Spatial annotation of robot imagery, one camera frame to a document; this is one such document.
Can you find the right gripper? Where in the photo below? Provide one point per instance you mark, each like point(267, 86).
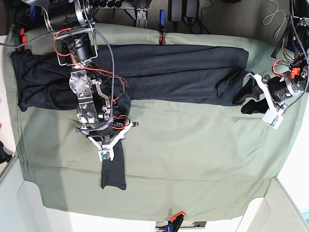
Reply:
point(107, 138)

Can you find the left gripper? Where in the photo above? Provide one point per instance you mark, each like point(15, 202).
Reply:
point(280, 89)

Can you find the dark long-sleeve T-shirt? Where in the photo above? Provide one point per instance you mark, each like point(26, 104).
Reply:
point(196, 74)

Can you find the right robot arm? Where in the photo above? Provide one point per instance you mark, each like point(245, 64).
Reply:
point(98, 91)

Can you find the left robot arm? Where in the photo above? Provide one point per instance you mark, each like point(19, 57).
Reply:
point(262, 94)

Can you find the green table cloth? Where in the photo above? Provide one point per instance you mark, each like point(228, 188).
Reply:
point(208, 161)

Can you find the bottom orange black clamp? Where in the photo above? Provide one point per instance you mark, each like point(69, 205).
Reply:
point(175, 222)

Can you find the orange black clamp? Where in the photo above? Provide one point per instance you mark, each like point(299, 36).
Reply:
point(19, 35)
point(175, 222)
point(162, 38)

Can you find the centre orange black clamp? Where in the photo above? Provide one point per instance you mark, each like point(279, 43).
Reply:
point(162, 38)

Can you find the black power adapter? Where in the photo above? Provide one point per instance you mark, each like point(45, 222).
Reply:
point(179, 9)

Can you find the left orange black clamp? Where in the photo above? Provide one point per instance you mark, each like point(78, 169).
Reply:
point(19, 35)

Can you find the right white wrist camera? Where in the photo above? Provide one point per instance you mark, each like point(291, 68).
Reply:
point(106, 155)

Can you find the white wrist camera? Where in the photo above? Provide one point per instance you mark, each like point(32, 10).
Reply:
point(272, 118)
point(106, 155)

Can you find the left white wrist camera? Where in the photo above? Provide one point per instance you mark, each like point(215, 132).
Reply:
point(272, 118)

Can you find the grey aluminium frame bracket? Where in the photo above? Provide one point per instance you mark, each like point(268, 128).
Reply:
point(141, 17)

